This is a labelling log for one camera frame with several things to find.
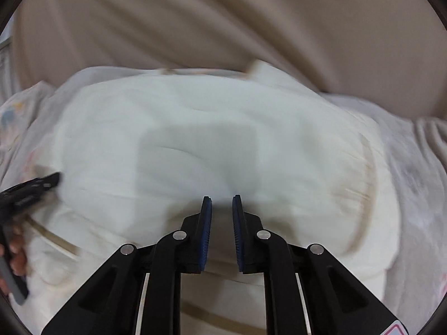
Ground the silver satin curtain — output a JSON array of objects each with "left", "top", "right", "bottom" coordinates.
[{"left": 0, "top": 31, "right": 17, "bottom": 102}]

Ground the white quilted blanket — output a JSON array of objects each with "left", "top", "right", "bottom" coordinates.
[{"left": 26, "top": 59, "right": 401, "bottom": 335}]

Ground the beige curtain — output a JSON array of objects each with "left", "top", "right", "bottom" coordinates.
[{"left": 10, "top": 0, "right": 447, "bottom": 119}]

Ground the person's left hand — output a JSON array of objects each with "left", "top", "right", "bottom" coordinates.
[{"left": 8, "top": 226, "right": 28, "bottom": 277}]

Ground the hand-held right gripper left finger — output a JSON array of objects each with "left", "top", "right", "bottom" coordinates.
[{"left": 41, "top": 196, "right": 213, "bottom": 335}]

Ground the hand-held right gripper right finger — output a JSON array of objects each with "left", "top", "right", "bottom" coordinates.
[{"left": 232, "top": 195, "right": 410, "bottom": 335}]

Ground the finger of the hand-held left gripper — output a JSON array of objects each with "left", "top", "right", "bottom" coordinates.
[{"left": 0, "top": 172, "right": 62, "bottom": 224}]

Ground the floral bed sheet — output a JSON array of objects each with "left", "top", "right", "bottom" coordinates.
[{"left": 0, "top": 80, "right": 447, "bottom": 335}]

